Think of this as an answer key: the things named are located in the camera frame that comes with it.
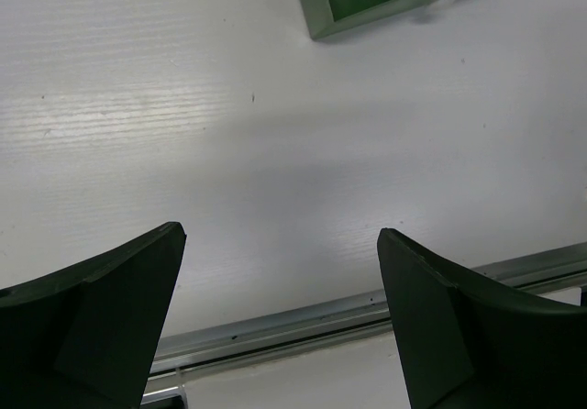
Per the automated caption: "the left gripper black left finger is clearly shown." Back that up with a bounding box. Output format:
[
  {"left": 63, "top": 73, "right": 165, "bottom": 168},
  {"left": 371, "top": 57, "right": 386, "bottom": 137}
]
[{"left": 1, "top": 222, "right": 186, "bottom": 408}]

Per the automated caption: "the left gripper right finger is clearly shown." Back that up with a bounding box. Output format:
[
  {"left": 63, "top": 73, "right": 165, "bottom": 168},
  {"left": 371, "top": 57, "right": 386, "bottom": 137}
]
[{"left": 377, "top": 228, "right": 586, "bottom": 408}]

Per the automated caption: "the aluminium mounting rail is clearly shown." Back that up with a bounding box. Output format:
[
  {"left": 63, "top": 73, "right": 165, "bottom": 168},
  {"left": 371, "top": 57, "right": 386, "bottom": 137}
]
[{"left": 141, "top": 244, "right": 586, "bottom": 408}]

